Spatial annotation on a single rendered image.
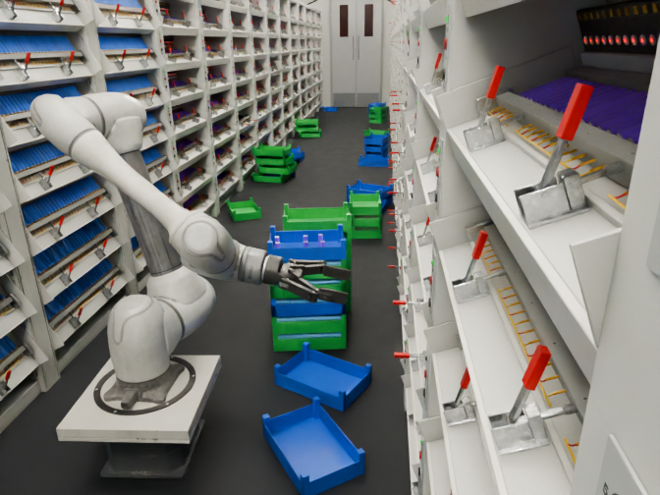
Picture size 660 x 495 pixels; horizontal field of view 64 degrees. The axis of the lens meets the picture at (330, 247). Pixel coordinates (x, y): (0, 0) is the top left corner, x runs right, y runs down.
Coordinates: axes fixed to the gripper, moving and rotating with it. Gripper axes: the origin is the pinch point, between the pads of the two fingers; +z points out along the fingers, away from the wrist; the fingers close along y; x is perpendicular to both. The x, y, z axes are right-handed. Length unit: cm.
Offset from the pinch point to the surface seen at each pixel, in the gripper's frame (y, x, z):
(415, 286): -27.3, -7.9, 22.0
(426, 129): -30, 38, 13
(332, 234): -87, -19, -7
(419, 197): -30.2, 18.6, 16.5
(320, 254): -67, -21, -10
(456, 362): 45, 12, 20
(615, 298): 101, 50, 8
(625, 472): 105, 45, 9
